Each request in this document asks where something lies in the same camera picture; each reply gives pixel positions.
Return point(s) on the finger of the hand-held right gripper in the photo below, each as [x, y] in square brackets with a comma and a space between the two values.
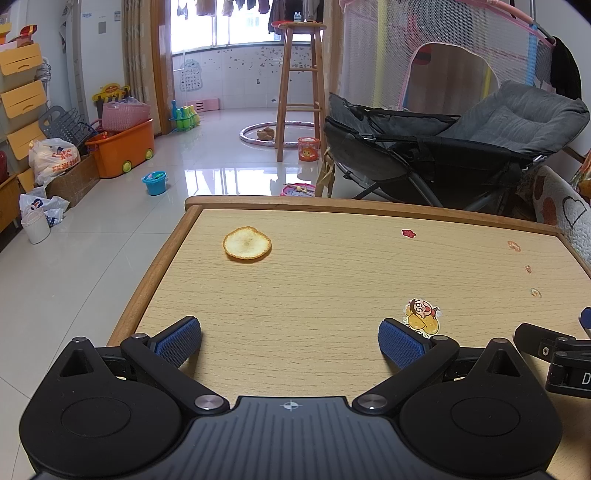
[587, 318]
[535, 339]

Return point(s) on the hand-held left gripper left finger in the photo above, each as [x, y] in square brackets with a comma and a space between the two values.
[178, 340]

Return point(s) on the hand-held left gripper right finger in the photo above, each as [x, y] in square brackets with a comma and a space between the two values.
[401, 342]

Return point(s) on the cartoon figure sticker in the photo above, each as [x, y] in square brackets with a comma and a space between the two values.
[421, 317]

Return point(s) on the red flower sticker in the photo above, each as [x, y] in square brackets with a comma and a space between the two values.
[408, 233]

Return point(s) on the quilted heart-pattern blanket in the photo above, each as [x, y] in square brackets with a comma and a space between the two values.
[565, 207]

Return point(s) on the blue toy bucket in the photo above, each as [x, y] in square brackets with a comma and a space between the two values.
[155, 183]

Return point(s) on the small white bin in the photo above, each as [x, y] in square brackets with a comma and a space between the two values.
[34, 227]

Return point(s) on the pink toy basket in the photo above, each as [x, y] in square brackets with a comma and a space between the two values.
[298, 189]

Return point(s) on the cardboard box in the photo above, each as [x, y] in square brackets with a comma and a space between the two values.
[76, 180]

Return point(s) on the white blue-printed plastic bag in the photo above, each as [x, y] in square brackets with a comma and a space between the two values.
[41, 205]

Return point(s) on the orange wheeled storage bin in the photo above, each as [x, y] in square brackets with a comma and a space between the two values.
[124, 150]

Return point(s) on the hula hoop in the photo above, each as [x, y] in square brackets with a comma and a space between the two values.
[244, 138]

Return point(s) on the grey folding recliner chair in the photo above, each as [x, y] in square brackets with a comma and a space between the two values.
[508, 120]

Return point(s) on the orange toy cup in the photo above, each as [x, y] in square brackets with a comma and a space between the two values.
[308, 148]

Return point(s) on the wooden low cabinet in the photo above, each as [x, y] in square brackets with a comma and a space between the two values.
[7, 203]

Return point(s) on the white red-printed plastic bag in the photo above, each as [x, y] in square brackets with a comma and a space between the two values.
[53, 159]

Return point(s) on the set of toy bowling pins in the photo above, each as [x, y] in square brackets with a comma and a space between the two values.
[184, 116]

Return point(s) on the small brown plush toy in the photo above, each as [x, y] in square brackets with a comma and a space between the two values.
[266, 134]

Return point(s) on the pink woven basket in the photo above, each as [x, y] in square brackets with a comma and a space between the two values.
[124, 115]

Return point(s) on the pink plastic step box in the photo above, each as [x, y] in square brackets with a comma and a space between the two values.
[203, 104]

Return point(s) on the grey dish rack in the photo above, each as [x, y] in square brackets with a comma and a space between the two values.
[62, 122]

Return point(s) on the red apple-shaped jar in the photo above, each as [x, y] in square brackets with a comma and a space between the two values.
[2, 166]

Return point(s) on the black hanging jacket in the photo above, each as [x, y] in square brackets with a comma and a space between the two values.
[565, 69]

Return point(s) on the yellow plastic toy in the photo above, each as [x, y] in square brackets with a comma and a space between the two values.
[111, 91]

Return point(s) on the beige curtain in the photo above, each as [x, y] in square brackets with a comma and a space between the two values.
[138, 60]

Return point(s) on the yellow drawer cabinet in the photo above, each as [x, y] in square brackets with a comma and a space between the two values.
[23, 99]

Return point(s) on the white standing air conditioner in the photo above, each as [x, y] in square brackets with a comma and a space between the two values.
[101, 55]

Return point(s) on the pink-rimmed mesh playpen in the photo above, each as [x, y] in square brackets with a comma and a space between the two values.
[461, 23]

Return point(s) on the tall wooden bar stool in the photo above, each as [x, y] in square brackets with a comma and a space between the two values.
[302, 26]

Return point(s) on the row of hanging laundry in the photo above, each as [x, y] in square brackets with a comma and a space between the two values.
[231, 5]

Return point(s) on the red yellow toy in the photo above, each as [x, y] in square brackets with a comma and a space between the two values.
[25, 30]

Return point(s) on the wall learning chart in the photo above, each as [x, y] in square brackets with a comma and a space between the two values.
[190, 76]

